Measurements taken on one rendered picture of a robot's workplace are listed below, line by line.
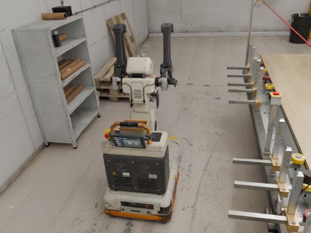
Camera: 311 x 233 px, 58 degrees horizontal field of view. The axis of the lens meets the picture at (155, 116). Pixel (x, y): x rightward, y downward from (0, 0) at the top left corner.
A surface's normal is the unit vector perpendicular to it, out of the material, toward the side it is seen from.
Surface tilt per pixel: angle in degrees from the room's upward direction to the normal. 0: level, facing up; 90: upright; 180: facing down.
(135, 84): 82
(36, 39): 90
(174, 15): 90
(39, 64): 90
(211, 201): 0
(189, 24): 90
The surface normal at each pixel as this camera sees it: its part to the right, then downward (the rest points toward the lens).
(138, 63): -0.18, -0.24
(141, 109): -0.20, 0.35
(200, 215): -0.06, -0.88
